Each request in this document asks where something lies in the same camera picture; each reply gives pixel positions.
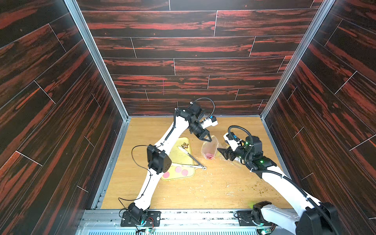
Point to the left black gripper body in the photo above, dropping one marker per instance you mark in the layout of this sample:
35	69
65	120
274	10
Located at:
196	129

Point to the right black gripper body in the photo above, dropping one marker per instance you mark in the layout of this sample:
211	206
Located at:
231	152

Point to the clear resealable bag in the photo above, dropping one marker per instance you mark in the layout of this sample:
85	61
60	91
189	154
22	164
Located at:
209	149

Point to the metal tongs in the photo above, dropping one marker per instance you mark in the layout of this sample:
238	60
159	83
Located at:
190	161

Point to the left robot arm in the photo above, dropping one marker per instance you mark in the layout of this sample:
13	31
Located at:
159	162

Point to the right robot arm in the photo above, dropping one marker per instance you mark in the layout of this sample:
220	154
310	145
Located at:
310	216

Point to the star gingerbread cookie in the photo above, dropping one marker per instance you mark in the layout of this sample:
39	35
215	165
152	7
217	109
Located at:
185	146

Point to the yellow plastic tray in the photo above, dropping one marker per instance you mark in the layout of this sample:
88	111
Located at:
181	166

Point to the pink round cookie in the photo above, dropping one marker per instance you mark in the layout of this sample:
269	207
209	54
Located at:
166	175
185	172
178	169

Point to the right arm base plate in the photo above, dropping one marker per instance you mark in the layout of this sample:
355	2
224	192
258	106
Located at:
245	218

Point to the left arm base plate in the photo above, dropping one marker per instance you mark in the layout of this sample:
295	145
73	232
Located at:
149	219

